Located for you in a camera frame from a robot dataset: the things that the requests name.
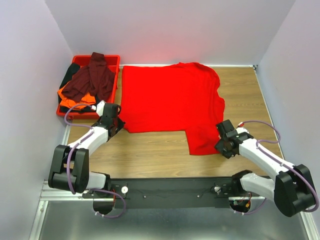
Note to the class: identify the orange t shirt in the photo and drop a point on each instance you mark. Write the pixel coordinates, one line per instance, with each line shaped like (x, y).
(67, 103)

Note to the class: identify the bright red t shirt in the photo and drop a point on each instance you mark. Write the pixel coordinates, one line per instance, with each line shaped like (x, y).
(178, 97)

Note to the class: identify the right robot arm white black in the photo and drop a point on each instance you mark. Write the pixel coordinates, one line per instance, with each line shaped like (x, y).
(290, 187)

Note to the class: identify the black t shirt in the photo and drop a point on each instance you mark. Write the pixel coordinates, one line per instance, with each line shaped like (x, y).
(72, 69)

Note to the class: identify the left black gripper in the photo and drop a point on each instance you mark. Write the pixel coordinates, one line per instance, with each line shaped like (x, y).
(121, 124)

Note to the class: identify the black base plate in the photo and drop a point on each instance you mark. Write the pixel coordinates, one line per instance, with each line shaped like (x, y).
(171, 193)

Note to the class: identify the red plastic bin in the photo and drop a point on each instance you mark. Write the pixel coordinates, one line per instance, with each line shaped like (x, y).
(113, 62)

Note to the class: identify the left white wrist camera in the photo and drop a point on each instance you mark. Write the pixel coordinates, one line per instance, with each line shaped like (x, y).
(99, 108)

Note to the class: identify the maroon t shirt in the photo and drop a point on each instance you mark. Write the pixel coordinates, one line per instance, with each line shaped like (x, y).
(95, 78)

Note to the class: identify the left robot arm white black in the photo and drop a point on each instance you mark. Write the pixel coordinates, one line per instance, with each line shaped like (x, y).
(70, 169)

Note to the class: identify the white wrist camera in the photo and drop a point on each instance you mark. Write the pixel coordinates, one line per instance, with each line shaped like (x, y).
(99, 108)
(241, 129)

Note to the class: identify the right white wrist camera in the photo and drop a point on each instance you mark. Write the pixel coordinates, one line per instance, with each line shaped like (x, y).
(241, 129)

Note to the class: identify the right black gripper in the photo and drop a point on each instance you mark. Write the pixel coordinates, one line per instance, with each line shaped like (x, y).
(227, 154)

